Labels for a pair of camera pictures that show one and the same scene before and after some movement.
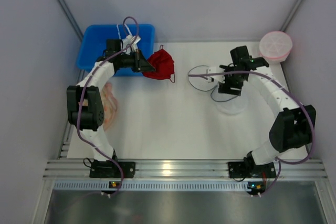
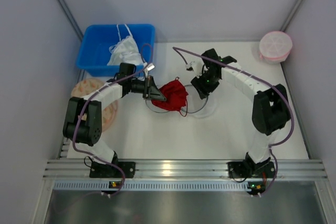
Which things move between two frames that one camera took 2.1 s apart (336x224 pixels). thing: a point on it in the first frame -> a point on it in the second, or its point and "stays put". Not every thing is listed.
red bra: x=163 y=62 -> x=175 y=95
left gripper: x=137 y=60 -> x=148 y=87
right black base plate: x=251 y=169 stays put
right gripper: x=230 y=87 -> x=200 y=87
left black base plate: x=108 y=168 stays put
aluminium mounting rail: x=186 y=169 stays put
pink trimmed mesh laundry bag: x=275 y=46 stays put
